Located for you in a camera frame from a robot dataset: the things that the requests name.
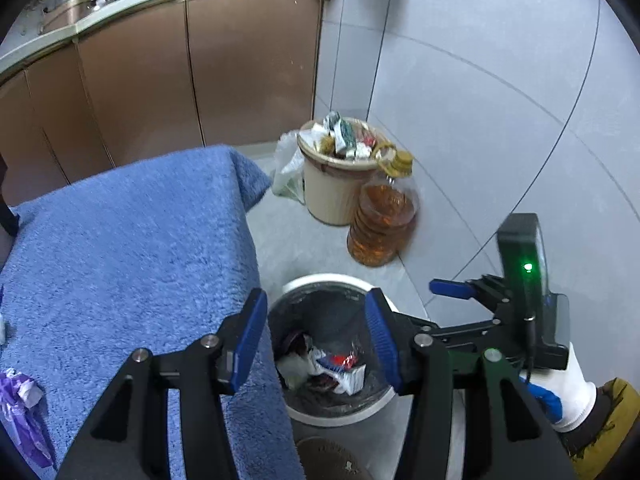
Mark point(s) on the white rimmed trash can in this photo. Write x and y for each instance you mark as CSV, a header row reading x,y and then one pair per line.
x,y
325,359

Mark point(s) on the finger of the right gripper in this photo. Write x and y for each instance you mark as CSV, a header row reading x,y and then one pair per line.
x,y
479,290

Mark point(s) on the right white blue gloved hand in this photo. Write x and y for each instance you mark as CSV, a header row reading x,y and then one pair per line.
x,y
566,398

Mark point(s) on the olive jacket right sleeve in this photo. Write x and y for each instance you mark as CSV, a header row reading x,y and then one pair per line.
x,y
606,444

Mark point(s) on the beige full trash bin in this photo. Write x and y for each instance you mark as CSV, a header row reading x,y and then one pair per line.
x,y
340,153

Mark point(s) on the blue fluffy towel mat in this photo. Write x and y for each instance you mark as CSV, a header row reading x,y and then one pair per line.
x,y
152,255

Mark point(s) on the purple plastic wrapper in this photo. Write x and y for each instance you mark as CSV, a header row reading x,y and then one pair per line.
x,y
20,396

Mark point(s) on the brown kitchen cabinet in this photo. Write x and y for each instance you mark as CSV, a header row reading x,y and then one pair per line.
x,y
142,78

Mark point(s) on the white plastic bag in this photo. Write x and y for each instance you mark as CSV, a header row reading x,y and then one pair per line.
x,y
288,173

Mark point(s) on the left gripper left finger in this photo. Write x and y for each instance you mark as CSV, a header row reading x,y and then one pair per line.
x,y
239,336

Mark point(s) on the amber oil bottle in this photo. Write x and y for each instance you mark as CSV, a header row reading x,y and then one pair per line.
x,y
388,205

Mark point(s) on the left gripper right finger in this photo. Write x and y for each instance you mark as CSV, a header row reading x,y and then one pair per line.
x,y
392,335

